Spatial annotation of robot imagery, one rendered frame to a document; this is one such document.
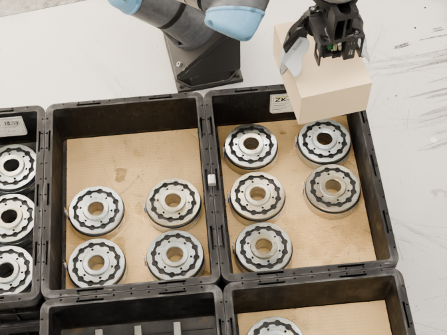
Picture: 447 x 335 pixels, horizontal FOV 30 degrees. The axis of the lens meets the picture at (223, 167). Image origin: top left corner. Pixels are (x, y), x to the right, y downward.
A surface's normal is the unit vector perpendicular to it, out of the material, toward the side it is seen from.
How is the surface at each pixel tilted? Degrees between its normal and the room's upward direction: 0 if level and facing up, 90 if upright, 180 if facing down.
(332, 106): 90
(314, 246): 0
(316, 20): 0
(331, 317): 0
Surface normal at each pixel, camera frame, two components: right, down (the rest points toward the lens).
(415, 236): -0.02, -0.53
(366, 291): 0.09, 0.84
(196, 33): 0.09, 0.64
